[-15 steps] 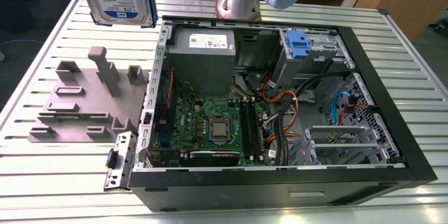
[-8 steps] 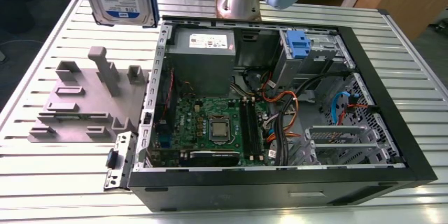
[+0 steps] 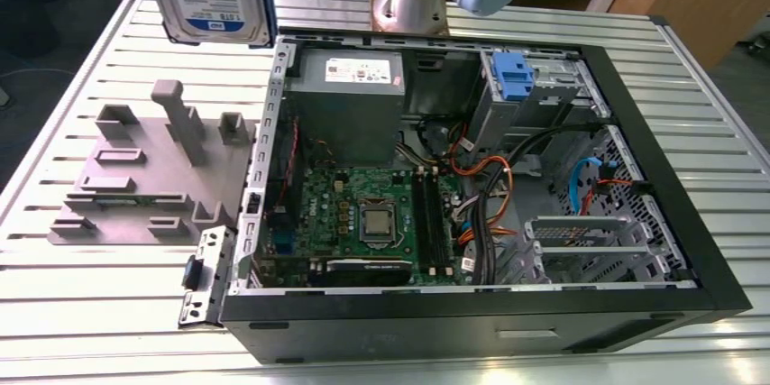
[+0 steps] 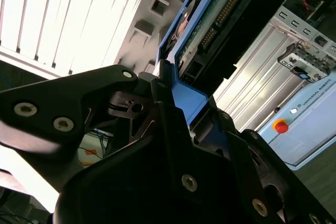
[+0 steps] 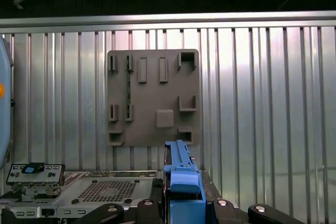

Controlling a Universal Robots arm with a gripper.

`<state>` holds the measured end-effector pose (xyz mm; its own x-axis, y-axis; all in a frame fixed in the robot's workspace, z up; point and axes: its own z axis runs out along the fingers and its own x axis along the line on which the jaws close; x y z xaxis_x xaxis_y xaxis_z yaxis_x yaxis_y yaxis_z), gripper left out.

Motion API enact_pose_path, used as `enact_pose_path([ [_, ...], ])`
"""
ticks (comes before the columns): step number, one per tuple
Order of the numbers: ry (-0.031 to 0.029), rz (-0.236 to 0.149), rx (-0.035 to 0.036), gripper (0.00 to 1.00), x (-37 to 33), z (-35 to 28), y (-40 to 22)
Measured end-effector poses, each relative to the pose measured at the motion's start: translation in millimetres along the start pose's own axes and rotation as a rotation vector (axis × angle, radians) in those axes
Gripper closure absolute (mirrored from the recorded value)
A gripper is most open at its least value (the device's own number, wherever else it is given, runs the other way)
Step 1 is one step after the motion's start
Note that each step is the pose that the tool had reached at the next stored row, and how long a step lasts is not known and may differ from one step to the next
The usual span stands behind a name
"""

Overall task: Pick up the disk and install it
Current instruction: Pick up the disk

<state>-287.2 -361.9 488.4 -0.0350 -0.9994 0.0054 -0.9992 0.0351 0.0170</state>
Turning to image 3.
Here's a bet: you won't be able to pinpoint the metal disk bay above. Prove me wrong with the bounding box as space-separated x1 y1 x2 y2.
522 215 688 285

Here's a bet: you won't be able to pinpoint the green motherboard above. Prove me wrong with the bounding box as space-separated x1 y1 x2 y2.
258 166 484 289

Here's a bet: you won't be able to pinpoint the silver CPU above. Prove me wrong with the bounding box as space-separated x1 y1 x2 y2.
363 208 397 235

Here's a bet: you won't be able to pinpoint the grey power supply unit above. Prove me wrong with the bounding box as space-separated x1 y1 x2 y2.
282 46 409 168

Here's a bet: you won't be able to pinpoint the black RAM slot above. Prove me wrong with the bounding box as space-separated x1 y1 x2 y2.
414 168 434 276
421 168 442 276
427 168 450 276

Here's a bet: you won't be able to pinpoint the CPU socket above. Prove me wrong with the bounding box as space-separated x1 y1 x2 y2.
358 197 406 251

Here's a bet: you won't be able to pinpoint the black graphics card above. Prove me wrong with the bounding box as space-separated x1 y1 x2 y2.
310 256 417 288

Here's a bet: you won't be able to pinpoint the blue plastic drive latch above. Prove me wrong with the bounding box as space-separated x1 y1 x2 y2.
490 51 536 102

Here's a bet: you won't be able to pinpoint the metal optical drive cage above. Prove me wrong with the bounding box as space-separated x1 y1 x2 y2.
469 49 609 151

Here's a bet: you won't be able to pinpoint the black PC case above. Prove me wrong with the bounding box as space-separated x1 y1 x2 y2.
219 26 754 366

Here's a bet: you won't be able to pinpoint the grey parts rack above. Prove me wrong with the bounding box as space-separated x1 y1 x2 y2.
47 78 254 246

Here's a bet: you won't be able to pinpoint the green RAM stick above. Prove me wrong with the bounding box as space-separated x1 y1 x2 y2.
90 195 162 206

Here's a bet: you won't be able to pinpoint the yellow black power wires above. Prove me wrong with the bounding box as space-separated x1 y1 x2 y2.
397 141 450 170

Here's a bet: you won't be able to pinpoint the thin red wire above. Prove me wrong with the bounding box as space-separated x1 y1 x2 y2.
281 114 302 217

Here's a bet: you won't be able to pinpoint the orange power wire bundle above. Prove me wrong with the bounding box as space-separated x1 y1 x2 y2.
448 154 520 242

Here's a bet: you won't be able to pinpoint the thick black cable bundle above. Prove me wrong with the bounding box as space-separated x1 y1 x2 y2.
466 123 606 287

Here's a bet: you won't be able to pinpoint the blue data wire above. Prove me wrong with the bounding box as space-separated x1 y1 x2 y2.
566 157 618 217

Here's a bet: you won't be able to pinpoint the metal card retainer bracket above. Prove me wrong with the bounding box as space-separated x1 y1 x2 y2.
178 225 238 330

